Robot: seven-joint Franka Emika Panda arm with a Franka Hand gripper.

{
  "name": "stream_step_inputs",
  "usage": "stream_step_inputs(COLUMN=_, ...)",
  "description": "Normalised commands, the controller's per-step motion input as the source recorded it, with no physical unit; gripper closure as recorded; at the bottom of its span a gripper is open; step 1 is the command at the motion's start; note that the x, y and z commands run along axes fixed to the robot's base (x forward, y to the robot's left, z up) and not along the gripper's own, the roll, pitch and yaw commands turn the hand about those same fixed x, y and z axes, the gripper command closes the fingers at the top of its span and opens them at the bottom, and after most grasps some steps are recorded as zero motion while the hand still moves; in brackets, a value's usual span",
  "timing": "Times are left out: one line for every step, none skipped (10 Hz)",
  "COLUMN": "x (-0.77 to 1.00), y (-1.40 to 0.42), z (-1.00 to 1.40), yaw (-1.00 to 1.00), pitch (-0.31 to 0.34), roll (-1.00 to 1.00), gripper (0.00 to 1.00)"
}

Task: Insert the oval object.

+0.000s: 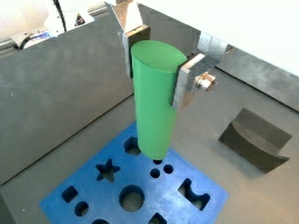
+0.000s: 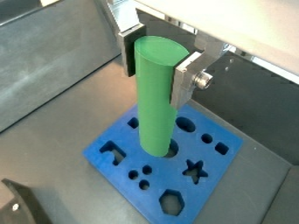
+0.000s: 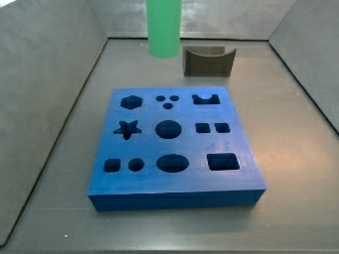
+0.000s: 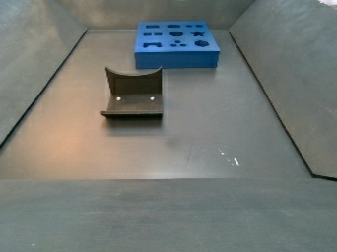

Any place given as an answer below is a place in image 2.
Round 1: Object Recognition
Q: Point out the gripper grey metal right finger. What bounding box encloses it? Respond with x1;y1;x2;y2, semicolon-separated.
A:
170;31;227;109

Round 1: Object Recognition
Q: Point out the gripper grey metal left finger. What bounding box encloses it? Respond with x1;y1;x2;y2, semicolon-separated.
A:
106;0;146;77

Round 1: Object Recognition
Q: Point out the green oval peg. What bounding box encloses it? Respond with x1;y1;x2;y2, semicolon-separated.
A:
135;36;190;157

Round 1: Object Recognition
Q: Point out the blue shape-sorting board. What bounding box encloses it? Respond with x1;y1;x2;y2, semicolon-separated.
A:
83;105;243;224

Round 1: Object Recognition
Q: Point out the black curved bracket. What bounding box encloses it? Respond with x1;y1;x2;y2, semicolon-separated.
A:
0;178;52;224

